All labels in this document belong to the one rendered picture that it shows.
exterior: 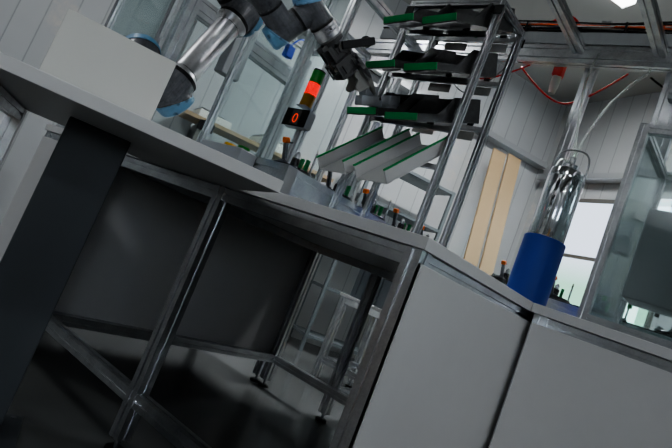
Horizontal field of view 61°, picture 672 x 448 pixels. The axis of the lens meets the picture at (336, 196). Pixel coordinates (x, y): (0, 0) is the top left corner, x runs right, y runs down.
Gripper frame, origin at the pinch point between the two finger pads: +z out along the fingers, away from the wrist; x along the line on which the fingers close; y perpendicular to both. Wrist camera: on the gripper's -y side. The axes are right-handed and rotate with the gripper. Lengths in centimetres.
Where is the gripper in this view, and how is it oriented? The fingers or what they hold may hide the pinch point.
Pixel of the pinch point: (369, 89)
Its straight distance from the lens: 179.6
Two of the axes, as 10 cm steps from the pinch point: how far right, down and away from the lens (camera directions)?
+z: 5.3, 7.4, 4.1
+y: -7.1, 6.5, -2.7
